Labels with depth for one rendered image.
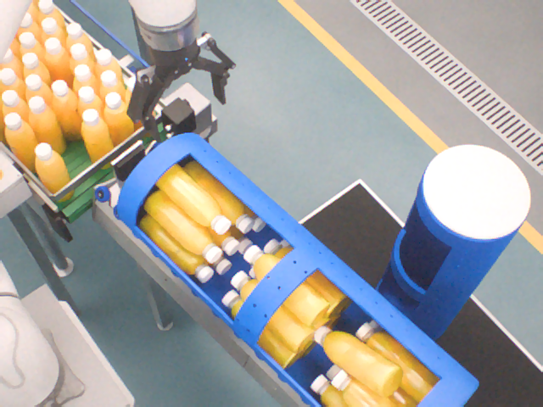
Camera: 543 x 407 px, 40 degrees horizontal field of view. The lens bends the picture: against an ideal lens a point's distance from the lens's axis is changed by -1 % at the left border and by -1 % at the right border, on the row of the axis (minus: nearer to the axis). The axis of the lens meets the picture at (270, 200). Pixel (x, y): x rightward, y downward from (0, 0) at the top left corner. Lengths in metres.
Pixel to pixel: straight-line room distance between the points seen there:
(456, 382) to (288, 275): 0.40
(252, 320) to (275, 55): 2.06
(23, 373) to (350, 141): 2.06
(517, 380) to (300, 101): 1.48
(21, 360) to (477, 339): 1.75
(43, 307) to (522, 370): 1.70
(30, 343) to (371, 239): 1.64
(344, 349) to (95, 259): 1.59
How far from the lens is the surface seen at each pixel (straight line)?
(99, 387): 1.68
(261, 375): 1.87
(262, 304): 1.58
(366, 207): 2.90
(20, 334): 1.49
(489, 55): 3.67
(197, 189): 1.70
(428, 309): 2.37
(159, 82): 1.21
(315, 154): 3.18
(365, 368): 1.57
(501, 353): 2.79
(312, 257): 1.61
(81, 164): 2.14
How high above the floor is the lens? 2.68
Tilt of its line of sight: 62 degrees down
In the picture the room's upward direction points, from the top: 3 degrees clockwise
